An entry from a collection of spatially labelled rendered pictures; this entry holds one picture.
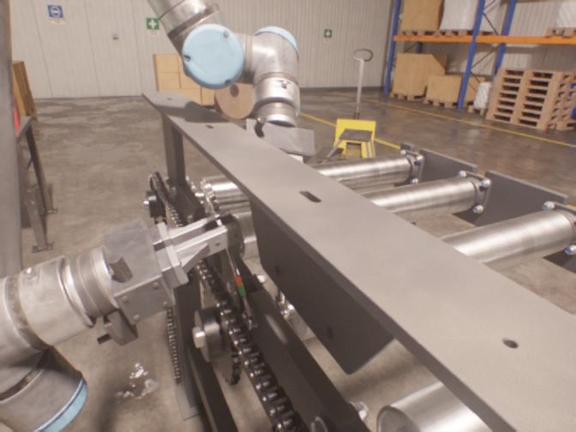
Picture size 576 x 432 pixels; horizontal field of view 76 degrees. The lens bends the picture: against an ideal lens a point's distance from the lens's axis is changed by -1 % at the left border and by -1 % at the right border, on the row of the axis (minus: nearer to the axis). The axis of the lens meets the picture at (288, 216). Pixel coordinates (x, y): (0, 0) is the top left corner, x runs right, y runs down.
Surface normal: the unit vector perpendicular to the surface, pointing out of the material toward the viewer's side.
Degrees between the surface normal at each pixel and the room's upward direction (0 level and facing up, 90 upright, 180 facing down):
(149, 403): 0
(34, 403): 93
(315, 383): 0
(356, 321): 90
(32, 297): 43
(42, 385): 86
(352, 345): 90
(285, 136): 50
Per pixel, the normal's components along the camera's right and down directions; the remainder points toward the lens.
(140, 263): -0.16, -0.80
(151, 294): 0.44, 0.48
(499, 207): -0.89, 0.16
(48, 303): 0.25, -0.11
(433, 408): -0.04, -0.95
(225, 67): 0.22, 0.48
